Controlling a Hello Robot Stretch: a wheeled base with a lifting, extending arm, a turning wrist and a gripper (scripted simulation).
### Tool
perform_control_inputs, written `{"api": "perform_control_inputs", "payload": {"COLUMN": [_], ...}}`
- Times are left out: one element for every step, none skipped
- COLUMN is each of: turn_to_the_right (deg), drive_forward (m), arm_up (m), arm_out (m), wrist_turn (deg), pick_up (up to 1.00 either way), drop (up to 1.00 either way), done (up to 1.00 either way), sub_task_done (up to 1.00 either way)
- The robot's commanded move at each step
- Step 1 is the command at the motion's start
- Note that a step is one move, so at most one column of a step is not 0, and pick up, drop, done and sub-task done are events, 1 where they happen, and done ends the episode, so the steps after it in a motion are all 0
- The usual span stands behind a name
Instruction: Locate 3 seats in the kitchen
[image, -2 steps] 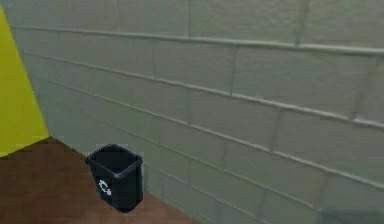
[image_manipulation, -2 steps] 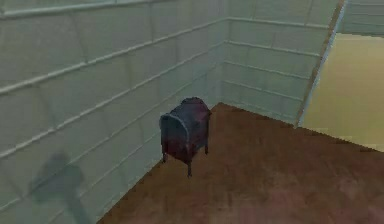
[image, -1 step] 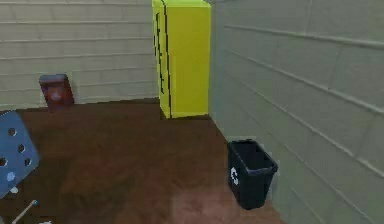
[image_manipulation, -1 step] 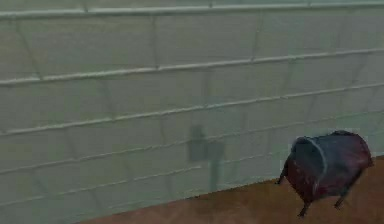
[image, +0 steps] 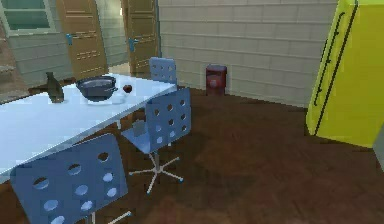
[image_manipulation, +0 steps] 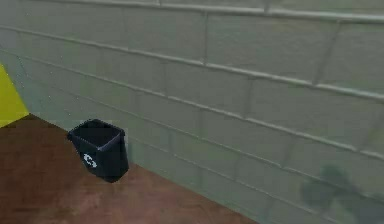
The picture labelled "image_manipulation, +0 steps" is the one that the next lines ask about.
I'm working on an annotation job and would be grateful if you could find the black recycling bin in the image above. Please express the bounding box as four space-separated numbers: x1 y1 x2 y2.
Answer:
66 118 130 184

